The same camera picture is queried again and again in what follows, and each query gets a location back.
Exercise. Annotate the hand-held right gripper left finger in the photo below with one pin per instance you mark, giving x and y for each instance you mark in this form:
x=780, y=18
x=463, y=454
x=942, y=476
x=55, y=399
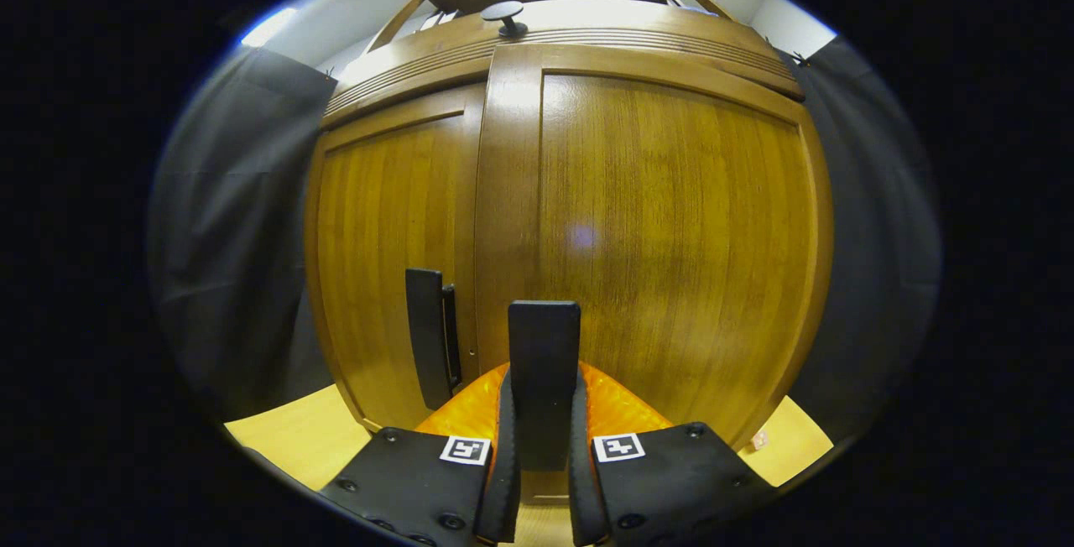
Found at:
x=502, y=480

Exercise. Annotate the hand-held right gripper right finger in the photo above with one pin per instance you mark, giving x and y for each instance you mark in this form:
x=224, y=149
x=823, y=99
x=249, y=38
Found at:
x=583, y=488

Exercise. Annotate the wooden cabinet door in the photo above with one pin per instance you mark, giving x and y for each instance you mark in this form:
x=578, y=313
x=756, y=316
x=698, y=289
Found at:
x=671, y=237
x=377, y=220

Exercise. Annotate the wooden cabinet drawer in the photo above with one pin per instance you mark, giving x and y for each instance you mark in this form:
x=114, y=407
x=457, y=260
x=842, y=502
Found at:
x=436, y=52

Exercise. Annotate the black round drawer knob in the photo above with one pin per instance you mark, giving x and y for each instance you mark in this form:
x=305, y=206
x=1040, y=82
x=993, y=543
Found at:
x=503, y=12

